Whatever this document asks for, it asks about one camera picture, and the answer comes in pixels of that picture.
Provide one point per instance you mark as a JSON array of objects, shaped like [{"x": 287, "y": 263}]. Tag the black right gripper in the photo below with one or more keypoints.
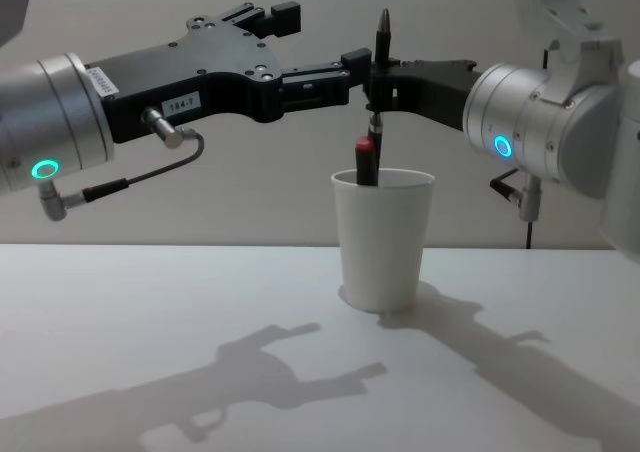
[{"x": 445, "y": 97}]

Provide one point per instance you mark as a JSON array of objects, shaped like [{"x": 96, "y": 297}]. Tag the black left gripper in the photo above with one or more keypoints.
[{"x": 200, "y": 77}]

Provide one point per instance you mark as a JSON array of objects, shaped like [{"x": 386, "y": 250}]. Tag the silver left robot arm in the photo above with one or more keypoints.
[{"x": 50, "y": 117}]

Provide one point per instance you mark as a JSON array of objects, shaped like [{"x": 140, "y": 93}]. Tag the black pen with red cap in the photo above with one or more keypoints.
[{"x": 365, "y": 164}]

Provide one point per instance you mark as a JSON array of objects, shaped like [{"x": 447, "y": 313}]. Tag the white paper cup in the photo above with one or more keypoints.
[{"x": 382, "y": 242}]

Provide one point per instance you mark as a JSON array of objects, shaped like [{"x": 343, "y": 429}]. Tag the white table cloth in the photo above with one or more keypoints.
[{"x": 150, "y": 297}]

